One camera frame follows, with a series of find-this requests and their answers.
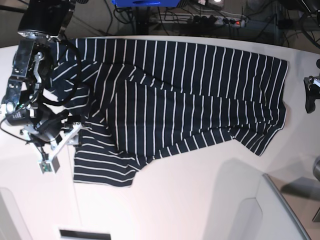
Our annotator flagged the blue box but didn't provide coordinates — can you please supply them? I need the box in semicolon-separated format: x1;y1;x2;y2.
111;0;180;8

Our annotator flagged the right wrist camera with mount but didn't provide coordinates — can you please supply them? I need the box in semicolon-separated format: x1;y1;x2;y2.
20;121;84;174

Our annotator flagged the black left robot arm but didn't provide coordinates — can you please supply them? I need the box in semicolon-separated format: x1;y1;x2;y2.
297;0;320;114

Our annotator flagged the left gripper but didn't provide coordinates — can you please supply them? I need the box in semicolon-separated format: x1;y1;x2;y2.
303;76;320;114

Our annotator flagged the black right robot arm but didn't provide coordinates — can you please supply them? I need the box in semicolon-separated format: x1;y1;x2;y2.
0;0;81;147

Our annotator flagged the white power strip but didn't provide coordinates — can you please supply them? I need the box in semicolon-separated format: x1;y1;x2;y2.
149;12;249;28

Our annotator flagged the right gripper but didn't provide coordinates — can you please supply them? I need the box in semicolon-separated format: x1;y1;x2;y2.
23;110;69;145

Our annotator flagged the navy white striped t-shirt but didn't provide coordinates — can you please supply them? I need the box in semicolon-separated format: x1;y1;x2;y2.
48;38;289;187

